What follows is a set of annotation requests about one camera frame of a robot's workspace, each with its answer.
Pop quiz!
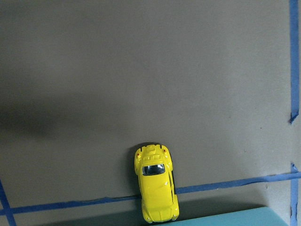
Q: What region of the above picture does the yellow beetle toy car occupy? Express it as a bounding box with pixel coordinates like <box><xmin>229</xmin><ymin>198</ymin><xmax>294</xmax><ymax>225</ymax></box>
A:
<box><xmin>134</xmin><ymin>144</ymin><xmax>180</xmax><ymax>223</ymax></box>

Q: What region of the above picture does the light blue plastic bin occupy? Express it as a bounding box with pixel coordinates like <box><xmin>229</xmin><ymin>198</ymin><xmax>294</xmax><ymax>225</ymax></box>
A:
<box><xmin>165</xmin><ymin>207</ymin><xmax>287</xmax><ymax>226</ymax></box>

